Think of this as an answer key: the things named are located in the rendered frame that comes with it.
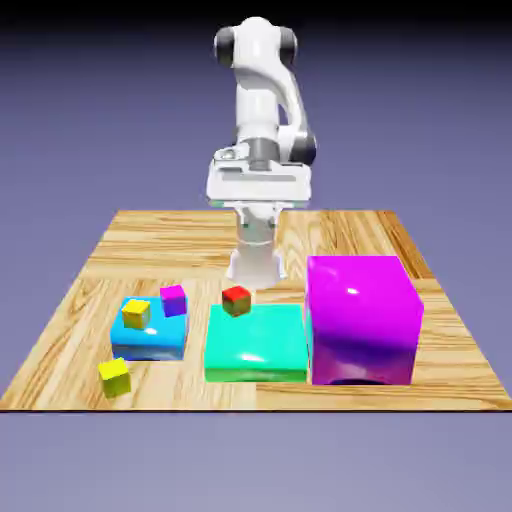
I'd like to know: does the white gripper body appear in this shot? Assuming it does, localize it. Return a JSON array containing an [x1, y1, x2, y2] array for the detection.
[[205, 158, 314, 210]]

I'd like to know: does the small red cube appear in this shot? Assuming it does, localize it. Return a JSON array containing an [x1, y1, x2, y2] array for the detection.
[[221, 284, 253, 318]]

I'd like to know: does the small magenta cube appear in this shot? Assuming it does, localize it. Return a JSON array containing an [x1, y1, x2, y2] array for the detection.
[[159, 284, 188, 318]]

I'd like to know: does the small orange-yellow cube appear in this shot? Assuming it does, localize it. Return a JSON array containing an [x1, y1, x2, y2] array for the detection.
[[121, 298, 152, 331]]

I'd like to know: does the small yellow cube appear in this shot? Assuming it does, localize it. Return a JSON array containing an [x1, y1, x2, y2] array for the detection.
[[97, 357, 133, 400]]

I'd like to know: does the large teal box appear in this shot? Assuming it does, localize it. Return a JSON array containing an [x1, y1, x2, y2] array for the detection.
[[203, 303, 310, 384]]

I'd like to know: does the large magenta box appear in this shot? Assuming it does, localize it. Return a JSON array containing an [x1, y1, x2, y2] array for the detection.
[[304, 254, 426, 387]]

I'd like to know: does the large blue box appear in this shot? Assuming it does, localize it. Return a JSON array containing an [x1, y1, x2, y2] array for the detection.
[[110, 296, 190, 362]]

